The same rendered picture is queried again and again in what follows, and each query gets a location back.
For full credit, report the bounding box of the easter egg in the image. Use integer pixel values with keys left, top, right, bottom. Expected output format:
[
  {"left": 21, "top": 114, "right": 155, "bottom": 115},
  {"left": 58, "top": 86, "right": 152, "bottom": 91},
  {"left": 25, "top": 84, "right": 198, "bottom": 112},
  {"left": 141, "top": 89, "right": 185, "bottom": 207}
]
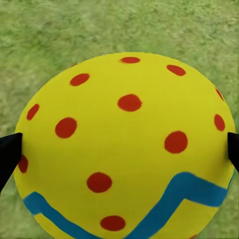
[{"left": 13, "top": 52, "right": 237, "bottom": 239}]

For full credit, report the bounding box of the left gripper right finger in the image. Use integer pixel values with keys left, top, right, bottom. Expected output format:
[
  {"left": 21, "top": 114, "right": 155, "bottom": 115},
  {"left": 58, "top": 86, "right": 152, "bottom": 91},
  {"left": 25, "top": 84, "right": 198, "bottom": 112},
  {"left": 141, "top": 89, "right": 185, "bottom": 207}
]
[{"left": 228, "top": 132, "right": 239, "bottom": 172}]

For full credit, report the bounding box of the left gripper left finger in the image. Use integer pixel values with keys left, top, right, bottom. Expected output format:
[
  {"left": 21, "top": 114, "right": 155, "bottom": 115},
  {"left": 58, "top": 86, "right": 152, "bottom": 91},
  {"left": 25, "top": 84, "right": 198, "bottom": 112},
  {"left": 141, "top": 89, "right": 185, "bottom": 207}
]
[{"left": 0, "top": 132, "right": 22, "bottom": 192}]

